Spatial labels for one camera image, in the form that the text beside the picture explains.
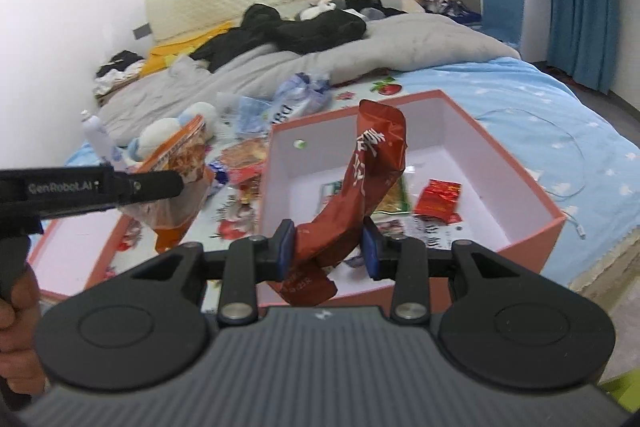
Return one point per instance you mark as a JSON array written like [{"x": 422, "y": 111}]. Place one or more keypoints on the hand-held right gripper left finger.
[{"x": 285, "y": 252}]

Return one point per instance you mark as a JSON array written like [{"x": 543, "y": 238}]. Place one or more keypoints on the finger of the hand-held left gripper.
[{"x": 150, "y": 187}]

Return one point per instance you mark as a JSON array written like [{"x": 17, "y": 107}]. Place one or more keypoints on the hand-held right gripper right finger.
[{"x": 371, "y": 252}]

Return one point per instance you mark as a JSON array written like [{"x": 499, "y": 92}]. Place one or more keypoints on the orange snack packet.
[{"x": 185, "y": 157}]

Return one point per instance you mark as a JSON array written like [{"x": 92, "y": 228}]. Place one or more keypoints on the clear white label snack packet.
[{"x": 435, "y": 233}]

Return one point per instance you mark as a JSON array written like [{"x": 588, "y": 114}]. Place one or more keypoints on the shallow pink box lid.
[{"x": 90, "y": 252}]

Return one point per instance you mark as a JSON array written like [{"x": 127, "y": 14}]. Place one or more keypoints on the dark red snack packet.
[{"x": 370, "y": 167}]

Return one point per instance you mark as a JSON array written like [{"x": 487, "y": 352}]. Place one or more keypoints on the small shiny red packet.
[{"x": 440, "y": 201}]

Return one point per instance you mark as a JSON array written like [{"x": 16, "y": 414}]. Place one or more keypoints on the deep pink cardboard box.
[{"x": 465, "y": 147}]

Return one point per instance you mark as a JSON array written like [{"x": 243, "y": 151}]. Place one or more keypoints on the person's left hand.
[{"x": 20, "y": 342}]

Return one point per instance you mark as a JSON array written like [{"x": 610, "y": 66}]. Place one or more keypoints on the white blue plush toy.
[{"x": 150, "y": 137}]

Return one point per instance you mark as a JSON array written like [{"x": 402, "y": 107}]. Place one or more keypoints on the blue white snack packet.
[{"x": 218, "y": 170}]

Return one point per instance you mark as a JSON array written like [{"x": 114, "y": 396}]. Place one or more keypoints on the white spray bottle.
[{"x": 97, "y": 132}]

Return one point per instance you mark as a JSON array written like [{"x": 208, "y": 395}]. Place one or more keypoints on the red picture snack packet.
[{"x": 245, "y": 154}]

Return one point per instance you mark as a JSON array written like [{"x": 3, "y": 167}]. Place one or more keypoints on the clear blue print plastic bag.
[{"x": 247, "y": 114}]

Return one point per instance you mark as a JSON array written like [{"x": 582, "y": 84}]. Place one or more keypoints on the black white clothes pile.
[{"x": 117, "y": 67}]

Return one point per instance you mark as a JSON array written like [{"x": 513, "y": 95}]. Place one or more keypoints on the yellow cloth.
[{"x": 165, "y": 57}]

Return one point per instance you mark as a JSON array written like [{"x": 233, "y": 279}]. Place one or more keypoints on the blue white plastic bag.
[{"x": 300, "y": 99}]

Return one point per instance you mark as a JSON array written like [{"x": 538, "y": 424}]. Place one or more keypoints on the fruit printed cloth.
[{"x": 386, "y": 88}]

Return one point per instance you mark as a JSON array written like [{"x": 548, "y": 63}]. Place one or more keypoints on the grey duvet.
[{"x": 400, "y": 42}]

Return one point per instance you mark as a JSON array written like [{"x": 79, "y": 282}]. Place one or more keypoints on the black clothes heap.
[{"x": 310, "y": 32}]

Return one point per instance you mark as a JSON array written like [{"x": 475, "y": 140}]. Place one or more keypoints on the blue bed sheet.
[{"x": 540, "y": 107}]

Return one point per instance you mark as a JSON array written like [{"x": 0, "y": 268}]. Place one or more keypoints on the black white plush toy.
[{"x": 320, "y": 8}]

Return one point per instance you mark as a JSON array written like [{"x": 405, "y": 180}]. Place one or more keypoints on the black grey clothes pile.
[{"x": 375, "y": 4}]

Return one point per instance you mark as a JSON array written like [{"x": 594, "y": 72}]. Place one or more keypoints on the bedside table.
[{"x": 420, "y": 2}]

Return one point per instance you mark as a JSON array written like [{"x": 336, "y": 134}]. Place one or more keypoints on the blue chair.
[{"x": 502, "y": 2}]

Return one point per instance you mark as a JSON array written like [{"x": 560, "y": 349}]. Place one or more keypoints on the green object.
[{"x": 622, "y": 389}]

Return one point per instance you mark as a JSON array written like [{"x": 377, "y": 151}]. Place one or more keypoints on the blue curtain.
[{"x": 585, "y": 37}]

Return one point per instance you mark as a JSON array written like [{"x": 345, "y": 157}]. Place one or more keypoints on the grey wall switch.
[{"x": 142, "y": 30}]

